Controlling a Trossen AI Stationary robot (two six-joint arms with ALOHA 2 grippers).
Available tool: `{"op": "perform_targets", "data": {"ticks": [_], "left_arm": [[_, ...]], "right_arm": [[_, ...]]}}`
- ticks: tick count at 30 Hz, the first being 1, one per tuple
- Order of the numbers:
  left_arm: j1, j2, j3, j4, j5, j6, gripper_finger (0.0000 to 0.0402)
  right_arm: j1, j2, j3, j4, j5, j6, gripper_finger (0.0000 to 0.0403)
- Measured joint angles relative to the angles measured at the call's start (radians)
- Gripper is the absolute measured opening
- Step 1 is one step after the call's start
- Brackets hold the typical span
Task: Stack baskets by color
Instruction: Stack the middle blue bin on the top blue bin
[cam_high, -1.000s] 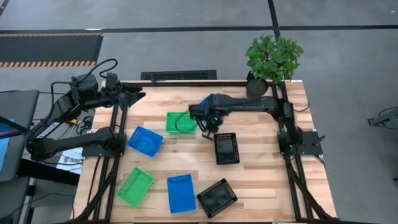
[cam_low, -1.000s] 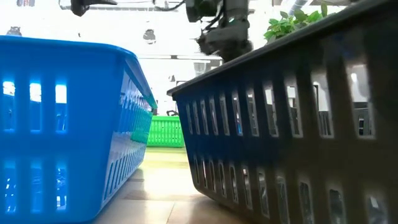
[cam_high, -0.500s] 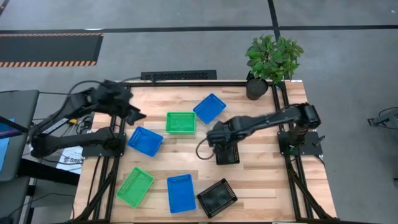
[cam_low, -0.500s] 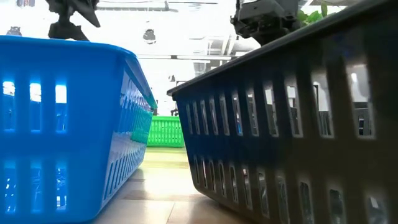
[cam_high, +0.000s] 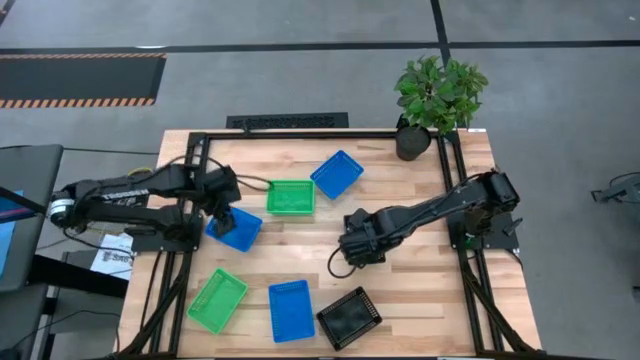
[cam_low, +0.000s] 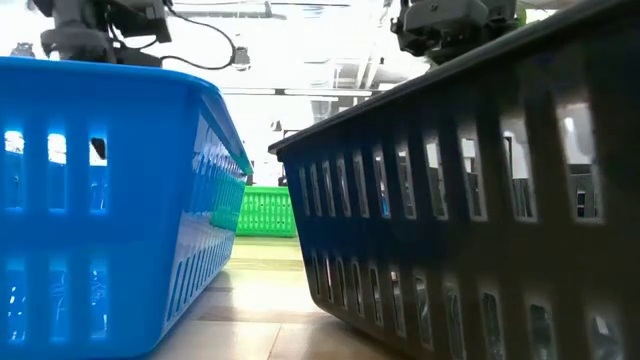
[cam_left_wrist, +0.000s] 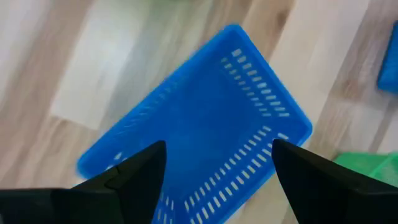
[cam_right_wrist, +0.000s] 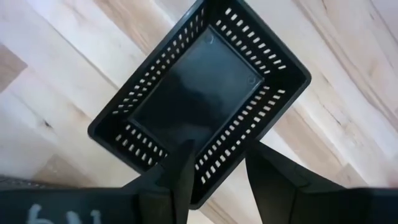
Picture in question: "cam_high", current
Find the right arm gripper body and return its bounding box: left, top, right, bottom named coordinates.
left=338, top=207, right=396, bottom=268

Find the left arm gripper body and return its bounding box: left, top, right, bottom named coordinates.
left=199, top=166, right=243, bottom=214

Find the black hazard striped floor mat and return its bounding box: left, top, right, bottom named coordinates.
left=0, top=52, right=168, bottom=110

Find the green plastic basket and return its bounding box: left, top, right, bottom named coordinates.
left=186, top=267, right=250, bottom=335
left=265, top=179, right=317, bottom=217

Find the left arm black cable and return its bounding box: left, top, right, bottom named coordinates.
left=233, top=173, right=274, bottom=194

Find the black plant pot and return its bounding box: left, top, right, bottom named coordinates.
left=395, top=124, right=433, bottom=163

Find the green leafy plant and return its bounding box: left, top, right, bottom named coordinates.
left=393, top=54, right=491, bottom=136

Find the white printed paper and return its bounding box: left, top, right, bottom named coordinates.
left=89, top=231, right=136, bottom=282

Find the black plastic basket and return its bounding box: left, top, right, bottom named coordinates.
left=315, top=285, right=384, bottom=352

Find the blue plastic basket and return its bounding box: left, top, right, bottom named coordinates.
left=309, top=149, right=365, bottom=201
left=267, top=279, right=317, bottom=344
left=204, top=207, right=264, bottom=253

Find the black aluminium frame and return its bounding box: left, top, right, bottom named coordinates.
left=114, top=129, right=547, bottom=360

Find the grey metal stand with cable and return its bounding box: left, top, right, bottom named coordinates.
left=590, top=171, right=640, bottom=204

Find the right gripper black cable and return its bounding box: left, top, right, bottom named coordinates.
left=326, top=245, right=359, bottom=280

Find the black floor vent grille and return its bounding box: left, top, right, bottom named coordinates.
left=225, top=112, right=350, bottom=130

